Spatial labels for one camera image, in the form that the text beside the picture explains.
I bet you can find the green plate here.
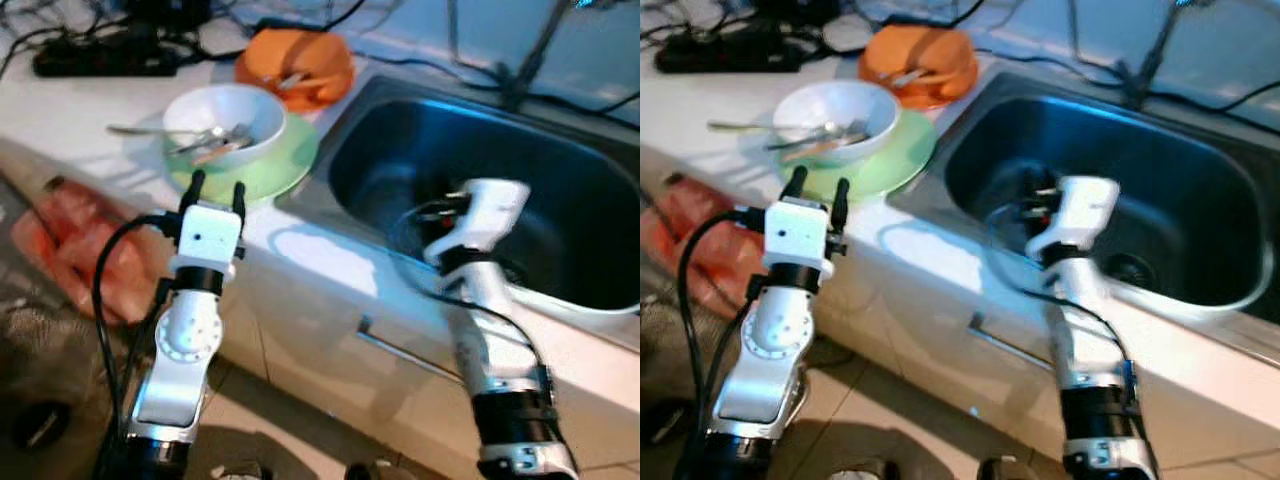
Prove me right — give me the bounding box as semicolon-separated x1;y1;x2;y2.
163;110;321;201
790;105;939;198

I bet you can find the white ceramic bowl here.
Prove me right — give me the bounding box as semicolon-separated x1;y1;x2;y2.
772;80;901;166
162;84;288;171

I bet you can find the white sink counter cabinet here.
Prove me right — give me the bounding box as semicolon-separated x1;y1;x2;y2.
640;15;1280;471
0;20;641;471

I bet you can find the red plastic bag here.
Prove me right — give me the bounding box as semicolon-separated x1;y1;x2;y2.
15;178;161;326
645;172;771;321

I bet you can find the black power strip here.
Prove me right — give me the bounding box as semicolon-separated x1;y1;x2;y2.
33;25;181;78
655;22;801;74

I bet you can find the orange bowl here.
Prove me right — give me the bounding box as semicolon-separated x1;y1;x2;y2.
862;25;979;101
240;28;354;101

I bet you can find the black power adapter box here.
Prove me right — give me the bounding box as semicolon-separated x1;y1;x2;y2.
125;0;213;31
750;0;839;28

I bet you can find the stainless steel sink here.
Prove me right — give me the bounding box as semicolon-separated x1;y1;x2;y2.
885;70;1280;356
272;72;641;351

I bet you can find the grey metal sink tap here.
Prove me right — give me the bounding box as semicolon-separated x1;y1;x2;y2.
500;0;573;111
1125;0;1196;109

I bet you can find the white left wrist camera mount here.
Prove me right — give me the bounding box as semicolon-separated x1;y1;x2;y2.
172;200;246;276
762;197;836;276

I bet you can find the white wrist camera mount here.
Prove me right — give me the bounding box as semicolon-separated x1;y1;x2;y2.
1030;176;1121;263
425;178;531;263
762;197;836;276
172;200;246;276

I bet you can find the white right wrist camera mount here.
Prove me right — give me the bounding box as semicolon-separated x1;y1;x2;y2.
1030;176;1121;263
425;178;531;263

